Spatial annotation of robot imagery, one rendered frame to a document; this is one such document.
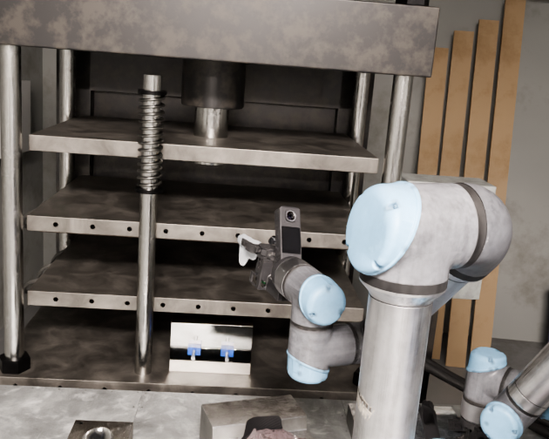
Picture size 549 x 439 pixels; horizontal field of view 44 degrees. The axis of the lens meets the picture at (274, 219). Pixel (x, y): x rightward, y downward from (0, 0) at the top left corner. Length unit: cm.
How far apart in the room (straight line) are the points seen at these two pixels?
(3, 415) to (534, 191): 377
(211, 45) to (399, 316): 127
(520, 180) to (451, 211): 401
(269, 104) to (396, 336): 210
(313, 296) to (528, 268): 400
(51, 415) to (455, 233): 146
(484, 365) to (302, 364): 45
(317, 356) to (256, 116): 185
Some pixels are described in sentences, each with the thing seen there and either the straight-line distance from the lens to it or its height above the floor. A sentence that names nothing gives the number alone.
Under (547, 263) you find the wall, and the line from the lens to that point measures 507.
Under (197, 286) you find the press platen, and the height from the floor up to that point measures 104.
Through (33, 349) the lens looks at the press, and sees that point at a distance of 252.
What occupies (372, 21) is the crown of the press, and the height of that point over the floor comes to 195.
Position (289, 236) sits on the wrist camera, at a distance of 129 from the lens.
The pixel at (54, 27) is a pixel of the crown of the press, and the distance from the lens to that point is 206.
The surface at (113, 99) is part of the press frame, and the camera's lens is 295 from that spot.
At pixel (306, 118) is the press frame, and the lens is 292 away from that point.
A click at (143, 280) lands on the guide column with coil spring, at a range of 219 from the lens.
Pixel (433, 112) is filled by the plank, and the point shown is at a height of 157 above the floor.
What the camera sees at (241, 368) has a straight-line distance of 232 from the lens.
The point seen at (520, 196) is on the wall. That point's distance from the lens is 490.
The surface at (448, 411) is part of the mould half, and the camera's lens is 196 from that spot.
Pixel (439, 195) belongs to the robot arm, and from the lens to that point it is 88.
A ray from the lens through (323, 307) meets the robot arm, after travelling 113.
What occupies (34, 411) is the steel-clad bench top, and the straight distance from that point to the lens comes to 211.
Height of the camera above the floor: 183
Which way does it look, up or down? 13 degrees down
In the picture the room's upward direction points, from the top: 4 degrees clockwise
